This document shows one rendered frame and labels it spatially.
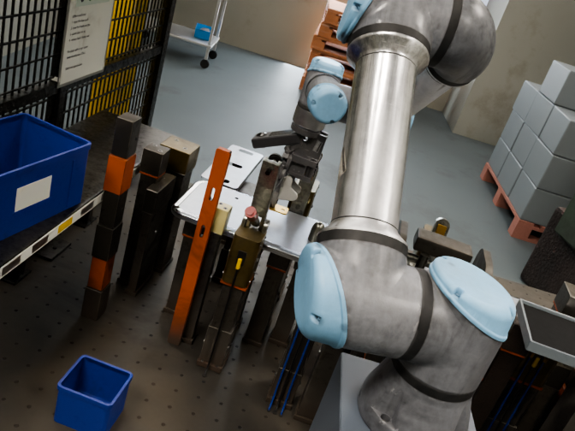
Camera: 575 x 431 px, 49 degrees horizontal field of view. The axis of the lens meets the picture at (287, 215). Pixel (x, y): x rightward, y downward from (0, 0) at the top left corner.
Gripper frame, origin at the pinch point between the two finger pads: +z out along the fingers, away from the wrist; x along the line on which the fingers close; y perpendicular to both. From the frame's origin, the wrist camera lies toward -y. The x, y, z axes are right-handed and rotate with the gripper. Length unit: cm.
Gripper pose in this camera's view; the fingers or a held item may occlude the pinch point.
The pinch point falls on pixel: (273, 199)
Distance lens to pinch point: 150.2
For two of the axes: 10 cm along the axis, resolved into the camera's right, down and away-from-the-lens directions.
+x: 2.0, -3.8, 9.0
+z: -3.0, 8.5, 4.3
